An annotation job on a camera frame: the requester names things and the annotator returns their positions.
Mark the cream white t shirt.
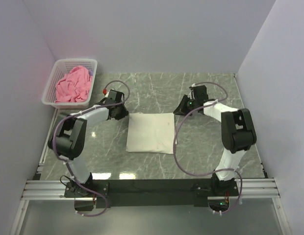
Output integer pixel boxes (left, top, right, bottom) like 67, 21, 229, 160
126, 113, 176, 155

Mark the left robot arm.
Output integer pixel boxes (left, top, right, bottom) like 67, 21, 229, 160
48, 90, 128, 188

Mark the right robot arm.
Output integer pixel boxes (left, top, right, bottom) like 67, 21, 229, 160
173, 82, 257, 195

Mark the pink t shirt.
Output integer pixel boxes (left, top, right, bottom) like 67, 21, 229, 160
55, 66, 93, 103

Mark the white plastic laundry basket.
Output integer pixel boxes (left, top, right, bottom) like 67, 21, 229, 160
41, 58, 98, 110

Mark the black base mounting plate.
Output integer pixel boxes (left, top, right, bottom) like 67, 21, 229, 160
64, 179, 239, 209

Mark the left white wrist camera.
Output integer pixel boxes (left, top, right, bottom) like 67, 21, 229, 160
102, 89, 111, 97

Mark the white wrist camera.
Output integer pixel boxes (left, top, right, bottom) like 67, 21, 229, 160
102, 89, 111, 97
188, 83, 196, 99

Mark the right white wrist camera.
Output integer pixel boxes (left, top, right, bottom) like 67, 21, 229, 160
188, 83, 196, 99

